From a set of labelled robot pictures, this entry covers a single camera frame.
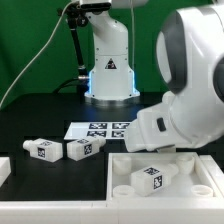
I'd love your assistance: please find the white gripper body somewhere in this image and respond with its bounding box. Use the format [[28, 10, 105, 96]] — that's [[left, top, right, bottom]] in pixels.
[[124, 118, 178, 154]]

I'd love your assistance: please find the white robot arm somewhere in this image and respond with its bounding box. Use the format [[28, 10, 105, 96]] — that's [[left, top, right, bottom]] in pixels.
[[81, 0, 224, 152]]

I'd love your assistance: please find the white tag sheet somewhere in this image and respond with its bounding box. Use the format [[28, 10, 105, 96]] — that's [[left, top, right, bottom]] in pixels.
[[64, 122, 129, 140]]

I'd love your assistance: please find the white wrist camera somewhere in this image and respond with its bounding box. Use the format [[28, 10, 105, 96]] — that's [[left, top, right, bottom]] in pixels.
[[136, 91, 188, 148]]

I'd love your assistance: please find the white right wall block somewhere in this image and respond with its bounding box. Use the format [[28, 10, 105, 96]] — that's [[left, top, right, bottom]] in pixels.
[[201, 155, 224, 191]]

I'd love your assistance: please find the white wall block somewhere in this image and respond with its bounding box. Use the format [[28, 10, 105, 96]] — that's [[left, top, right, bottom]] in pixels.
[[0, 157, 11, 187], [201, 155, 224, 191]]

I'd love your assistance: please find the white front wall rail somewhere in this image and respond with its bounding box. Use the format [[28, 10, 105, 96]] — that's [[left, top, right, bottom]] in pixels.
[[0, 198, 224, 224]]

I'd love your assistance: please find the black cable at base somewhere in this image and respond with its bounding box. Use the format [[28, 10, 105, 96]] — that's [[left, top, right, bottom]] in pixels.
[[52, 79, 89, 94]]

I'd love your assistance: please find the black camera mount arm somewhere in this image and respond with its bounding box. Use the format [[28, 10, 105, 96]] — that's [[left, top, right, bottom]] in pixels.
[[57, 0, 113, 81]]

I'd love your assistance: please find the white cable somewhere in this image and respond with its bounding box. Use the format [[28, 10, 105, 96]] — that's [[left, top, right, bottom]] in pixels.
[[0, 0, 78, 109]]

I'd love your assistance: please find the white left wall block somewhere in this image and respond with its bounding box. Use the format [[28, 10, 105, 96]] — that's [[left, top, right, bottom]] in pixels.
[[0, 157, 11, 187]]

